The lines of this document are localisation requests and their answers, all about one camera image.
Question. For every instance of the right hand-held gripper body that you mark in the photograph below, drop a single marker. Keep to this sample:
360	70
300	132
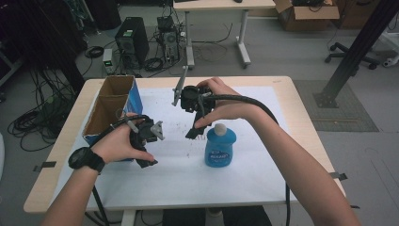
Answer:
191	99

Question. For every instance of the black office chair base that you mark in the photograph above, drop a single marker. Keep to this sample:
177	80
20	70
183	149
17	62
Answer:
351	56

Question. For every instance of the open brown cardboard box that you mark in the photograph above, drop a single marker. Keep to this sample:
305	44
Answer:
306	19

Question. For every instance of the black metal stand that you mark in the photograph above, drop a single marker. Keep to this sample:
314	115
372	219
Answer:
354	50

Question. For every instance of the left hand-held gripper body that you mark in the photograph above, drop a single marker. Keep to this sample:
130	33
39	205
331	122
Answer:
145	133

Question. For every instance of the person's left hand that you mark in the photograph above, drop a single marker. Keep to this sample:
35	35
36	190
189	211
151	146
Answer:
117	144

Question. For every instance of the grey floor mat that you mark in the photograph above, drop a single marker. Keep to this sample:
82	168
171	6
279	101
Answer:
345	119

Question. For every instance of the open computer case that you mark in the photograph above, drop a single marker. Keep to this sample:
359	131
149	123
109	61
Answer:
169	39

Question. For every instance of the white table leg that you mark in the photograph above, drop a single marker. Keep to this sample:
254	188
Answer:
128	218

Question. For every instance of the black computer tower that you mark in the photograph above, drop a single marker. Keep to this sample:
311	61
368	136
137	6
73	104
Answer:
131	40

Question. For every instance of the blue bottle with grey cap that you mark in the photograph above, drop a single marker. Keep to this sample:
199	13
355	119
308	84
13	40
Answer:
219	147

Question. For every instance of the white table mat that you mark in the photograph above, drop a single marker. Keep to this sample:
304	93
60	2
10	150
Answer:
175	182

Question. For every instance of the person's right hand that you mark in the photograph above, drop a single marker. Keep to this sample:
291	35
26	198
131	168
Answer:
232	105

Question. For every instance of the open blue cardboard box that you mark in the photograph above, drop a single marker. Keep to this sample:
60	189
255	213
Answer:
108	106

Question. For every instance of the black tape strip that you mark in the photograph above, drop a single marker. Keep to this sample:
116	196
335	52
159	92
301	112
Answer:
338	176
45	165

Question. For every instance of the black wristwatch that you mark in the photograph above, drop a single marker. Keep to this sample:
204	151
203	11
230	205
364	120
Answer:
84	158

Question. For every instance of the white desk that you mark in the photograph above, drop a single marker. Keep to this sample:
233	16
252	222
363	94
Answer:
219	4

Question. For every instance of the small grey power supply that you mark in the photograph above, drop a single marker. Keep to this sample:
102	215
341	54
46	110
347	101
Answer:
108	61

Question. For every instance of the black curtain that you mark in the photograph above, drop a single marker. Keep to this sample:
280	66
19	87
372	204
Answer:
40	31

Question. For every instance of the person's dark clothing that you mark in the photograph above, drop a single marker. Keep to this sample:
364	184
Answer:
244	216

